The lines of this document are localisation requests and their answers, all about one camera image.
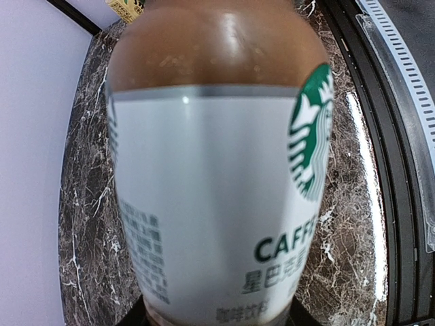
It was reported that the white slotted cable duct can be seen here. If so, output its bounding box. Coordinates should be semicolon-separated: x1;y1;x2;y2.
356;1;434;253

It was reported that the right black frame post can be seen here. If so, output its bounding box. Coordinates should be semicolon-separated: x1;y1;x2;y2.
46;0;102;36

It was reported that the green cap coffee bottle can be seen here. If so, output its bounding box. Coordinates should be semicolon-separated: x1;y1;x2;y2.
107;1;334;325

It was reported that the yellow tea bottle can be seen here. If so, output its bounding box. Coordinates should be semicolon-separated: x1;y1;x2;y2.
106;0;145;24

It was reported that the black front rail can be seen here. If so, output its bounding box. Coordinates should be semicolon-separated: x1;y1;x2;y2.
319;1;434;325

